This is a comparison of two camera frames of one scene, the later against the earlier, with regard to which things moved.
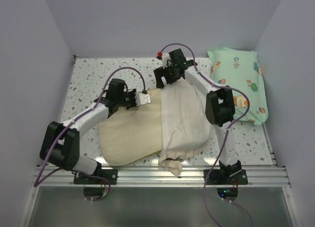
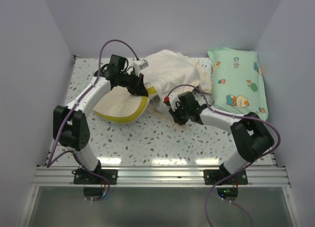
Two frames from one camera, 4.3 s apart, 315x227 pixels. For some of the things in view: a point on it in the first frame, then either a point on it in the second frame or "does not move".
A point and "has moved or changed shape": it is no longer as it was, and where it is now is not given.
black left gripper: [133, 92] → [139, 88]
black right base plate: [241, 177] does not move
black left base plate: [111, 175] does not move
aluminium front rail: [154, 177] does not move
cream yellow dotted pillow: [129, 135] has moved or changed shape
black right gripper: [160, 72] → [175, 116]
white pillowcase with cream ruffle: [186, 127] has moved or changed shape
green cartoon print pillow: [240, 68] does not move
